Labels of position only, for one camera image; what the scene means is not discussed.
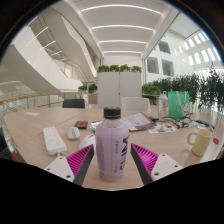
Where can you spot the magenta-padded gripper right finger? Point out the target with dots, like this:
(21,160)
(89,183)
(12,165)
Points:
(165,165)

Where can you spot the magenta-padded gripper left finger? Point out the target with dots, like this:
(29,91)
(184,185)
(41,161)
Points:
(60,166)

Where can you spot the purple drink bottle black cap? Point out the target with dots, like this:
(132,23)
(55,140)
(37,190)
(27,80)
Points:
(111,150)

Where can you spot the clear plastic water bottle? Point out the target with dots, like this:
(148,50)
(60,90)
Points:
(163,106)

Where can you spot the white power strip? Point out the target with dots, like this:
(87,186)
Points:
(54,140)

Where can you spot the colourful sticker sheet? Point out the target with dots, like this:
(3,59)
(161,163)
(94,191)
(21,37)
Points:
(162,128)

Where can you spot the pale yellow mug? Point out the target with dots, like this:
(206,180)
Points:
(201,142)

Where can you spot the small black red box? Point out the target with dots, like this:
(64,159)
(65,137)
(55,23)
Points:
(81,124)

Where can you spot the black power adapter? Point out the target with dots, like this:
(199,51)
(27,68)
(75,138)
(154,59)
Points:
(153,118)

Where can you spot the green tote bag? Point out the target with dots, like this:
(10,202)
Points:
(178,103)

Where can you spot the black chair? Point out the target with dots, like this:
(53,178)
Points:
(73,103)

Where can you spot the white chair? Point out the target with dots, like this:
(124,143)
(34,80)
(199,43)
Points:
(135,104)

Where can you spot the row of potted green plants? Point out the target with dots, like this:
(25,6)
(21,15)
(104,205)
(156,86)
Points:
(196,86)

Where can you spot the white cabinet topped with plants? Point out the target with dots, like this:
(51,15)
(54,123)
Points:
(119,88)

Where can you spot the ceiling light strips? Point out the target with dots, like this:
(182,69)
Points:
(121,26)

